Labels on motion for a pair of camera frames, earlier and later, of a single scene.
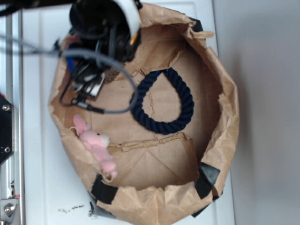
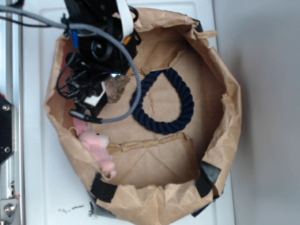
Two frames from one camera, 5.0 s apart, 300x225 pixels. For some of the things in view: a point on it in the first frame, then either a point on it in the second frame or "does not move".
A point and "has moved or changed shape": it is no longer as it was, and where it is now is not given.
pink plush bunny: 97,143 does not move
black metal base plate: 7,129 does not move
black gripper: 86,73 does not move
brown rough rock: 110,75 has moved or changed shape
